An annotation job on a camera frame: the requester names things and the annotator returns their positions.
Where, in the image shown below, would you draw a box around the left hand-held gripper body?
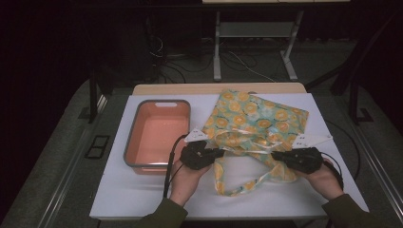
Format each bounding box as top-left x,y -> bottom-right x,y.
180,127 -> 217,171

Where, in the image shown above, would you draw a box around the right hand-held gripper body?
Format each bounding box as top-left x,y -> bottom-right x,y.
284,133 -> 335,175

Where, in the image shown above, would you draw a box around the orange-print cloth bag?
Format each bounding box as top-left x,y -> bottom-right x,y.
201,89 -> 310,198

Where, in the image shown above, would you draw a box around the orange bin with grey rim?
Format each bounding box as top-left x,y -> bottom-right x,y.
123,99 -> 192,176

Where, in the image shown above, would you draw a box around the person's left hand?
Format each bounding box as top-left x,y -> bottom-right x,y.
168,159 -> 213,208

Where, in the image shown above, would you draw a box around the person's right hand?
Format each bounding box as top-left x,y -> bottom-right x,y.
297,159 -> 345,201

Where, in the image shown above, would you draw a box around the wooden table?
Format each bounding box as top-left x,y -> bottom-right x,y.
131,82 -> 308,96

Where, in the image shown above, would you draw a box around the white board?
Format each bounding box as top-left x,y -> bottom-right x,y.
88,92 -> 371,221

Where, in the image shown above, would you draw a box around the grey metal stand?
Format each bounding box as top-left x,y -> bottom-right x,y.
212,10 -> 305,83

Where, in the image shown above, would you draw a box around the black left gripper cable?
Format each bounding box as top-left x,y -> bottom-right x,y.
162,134 -> 188,200

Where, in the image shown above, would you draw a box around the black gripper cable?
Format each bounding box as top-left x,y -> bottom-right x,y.
162,134 -> 188,200
318,151 -> 345,192

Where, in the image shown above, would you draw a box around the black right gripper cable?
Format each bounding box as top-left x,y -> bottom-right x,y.
318,151 -> 345,192

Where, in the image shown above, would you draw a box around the thin black cable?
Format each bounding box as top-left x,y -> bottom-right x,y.
326,119 -> 362,182

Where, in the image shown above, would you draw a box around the black post with foot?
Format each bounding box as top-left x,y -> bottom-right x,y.
347,70 -> 375,126

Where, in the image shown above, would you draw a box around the cables on floor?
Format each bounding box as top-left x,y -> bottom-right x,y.
147,33 -> 278,85

